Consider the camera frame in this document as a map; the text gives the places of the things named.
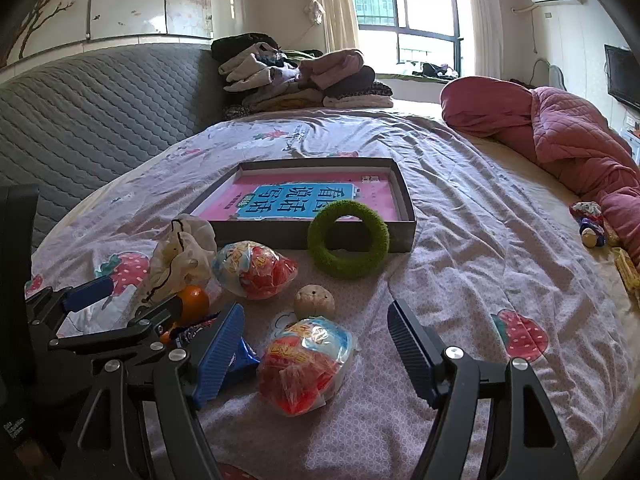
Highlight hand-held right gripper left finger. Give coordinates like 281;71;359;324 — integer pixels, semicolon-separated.
60;302;246;480

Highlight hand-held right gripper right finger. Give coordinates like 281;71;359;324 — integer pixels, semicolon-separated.
387;299;581;480

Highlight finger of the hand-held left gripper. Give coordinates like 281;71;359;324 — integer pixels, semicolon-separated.
47;294;183;361
25;275;116;341

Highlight dark blue snack packet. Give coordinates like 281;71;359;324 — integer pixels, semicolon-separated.
160;312;261;391

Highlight orange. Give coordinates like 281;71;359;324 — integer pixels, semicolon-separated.
177;285;211;328

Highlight translucent bag with black string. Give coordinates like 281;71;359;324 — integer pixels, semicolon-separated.
141;213;218;311

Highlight red and blue snack pack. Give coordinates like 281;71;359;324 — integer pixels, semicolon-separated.
212;241;298;301
256;316;361;417

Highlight beige walnut-shaped ball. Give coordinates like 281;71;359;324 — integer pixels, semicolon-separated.
293;284;336;318

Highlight green fuzzy ring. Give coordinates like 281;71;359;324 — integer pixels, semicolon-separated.
307;199;391;281

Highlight shallow grey cardboard box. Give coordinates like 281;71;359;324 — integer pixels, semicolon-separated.
181;157;417;253

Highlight strawberry print bedsheet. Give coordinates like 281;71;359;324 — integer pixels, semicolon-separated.
30;107;636;480

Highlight grey quilted headboard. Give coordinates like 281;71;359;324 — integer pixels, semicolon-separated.
0;42;236;256

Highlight colourful small toys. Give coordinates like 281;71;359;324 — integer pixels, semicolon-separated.
570;201;621;248

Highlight pink quilt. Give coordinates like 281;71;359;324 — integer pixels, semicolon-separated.
440;76;640;256

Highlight dark clothes on windowsill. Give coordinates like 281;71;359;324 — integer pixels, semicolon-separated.
420;62;461;80

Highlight pile of folded clothes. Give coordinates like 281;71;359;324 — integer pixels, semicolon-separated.
211;32;396;111

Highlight white television cabinet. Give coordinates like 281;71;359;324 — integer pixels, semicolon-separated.
620;112;640;161

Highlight beige curtain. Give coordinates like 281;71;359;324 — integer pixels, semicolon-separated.
460;0;516;81
302;0;361;53

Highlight window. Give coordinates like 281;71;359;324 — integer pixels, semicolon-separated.
346;0;463;78

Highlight black television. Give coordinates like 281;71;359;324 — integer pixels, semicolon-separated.
604;44;640;111

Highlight floral wall mural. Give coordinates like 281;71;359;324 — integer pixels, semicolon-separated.
0;0;213;68

